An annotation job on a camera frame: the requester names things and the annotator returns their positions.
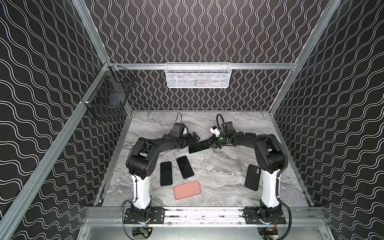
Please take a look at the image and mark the white smartphone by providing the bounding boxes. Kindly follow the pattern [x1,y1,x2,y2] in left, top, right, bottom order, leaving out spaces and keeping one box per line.
[188,142,211,152]

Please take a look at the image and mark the black phone purple edge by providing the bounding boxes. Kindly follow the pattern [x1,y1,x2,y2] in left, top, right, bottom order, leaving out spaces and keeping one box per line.
[176,156,195,179]

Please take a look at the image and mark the pink phone case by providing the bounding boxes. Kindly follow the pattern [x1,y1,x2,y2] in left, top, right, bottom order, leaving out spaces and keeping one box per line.
[174,181,202,200]

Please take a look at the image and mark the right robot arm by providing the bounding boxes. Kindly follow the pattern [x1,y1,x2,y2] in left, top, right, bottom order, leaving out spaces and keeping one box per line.
[199,122,288,209]

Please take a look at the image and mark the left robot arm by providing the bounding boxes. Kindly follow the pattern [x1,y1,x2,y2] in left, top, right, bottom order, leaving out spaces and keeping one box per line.
[126,123,200,210]

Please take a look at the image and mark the black phone blue edge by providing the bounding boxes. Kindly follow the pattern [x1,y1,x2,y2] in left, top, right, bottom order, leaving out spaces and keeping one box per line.
[160,162,173,187]

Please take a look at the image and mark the black phone case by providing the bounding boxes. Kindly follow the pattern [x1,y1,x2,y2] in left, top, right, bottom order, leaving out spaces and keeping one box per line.
[244,165,261,192]

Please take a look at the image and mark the aluminium back crossbar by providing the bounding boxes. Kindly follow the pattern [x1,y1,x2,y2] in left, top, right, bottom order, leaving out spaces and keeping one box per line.
[110,62,298,71]

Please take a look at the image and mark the white wire mesh basket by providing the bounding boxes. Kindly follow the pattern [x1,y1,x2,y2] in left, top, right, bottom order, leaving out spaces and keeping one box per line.
[165,67,232,89]

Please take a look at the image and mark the black wire mesh basket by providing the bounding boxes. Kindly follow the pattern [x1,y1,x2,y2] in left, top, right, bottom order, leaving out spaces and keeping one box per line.
[85,65,137,122]

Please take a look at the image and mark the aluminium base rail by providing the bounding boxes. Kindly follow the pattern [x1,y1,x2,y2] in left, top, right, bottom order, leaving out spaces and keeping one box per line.
[83,207,326,228]

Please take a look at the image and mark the aluminium corner post left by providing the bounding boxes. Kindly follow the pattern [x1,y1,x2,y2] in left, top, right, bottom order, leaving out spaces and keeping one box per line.
[73,0,111,63]

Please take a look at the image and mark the aluminium corner post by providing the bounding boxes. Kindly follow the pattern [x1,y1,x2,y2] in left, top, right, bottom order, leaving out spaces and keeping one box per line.
[73,0,111,63]
[269,0,342,116]

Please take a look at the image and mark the aluminium corner post right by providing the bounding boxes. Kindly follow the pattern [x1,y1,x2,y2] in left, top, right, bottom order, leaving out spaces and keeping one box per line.
[269,0,342,116]

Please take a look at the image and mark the aluminium left side rail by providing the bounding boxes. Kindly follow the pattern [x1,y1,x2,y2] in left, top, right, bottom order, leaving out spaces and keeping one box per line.
[1,62,109,240]

